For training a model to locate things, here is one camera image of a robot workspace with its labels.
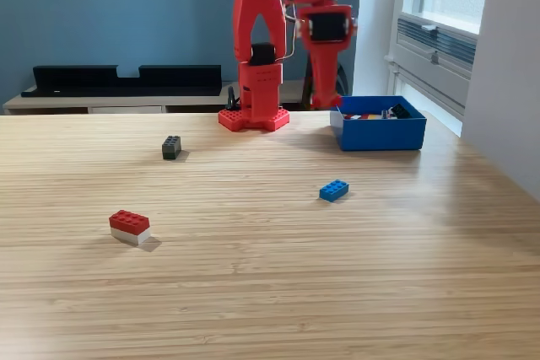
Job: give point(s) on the yellow red white brick stack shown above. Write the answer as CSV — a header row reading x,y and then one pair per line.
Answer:
x,y
352,116

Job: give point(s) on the green lego brick stack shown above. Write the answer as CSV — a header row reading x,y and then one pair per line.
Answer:
x,y
401,111

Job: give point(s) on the blue plastic bin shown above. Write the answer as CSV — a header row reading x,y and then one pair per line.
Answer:
x,y
379,134

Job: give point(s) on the blue lego brick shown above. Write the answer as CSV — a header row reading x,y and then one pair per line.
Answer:
x,y
333,190

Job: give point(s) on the dark grey lego brick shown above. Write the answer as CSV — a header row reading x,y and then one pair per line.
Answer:
x,y
171,148

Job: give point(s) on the dark wooden chair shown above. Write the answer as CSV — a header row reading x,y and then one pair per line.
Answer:
x,y
342,77

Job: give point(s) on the pale wooden sideboard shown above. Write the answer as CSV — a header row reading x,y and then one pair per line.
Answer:
x,y
204,101

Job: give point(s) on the grey window vent grille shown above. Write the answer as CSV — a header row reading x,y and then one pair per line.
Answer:
x,y
451,44

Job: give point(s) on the red and white brick stack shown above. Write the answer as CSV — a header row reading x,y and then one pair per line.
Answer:
x,y
128,225

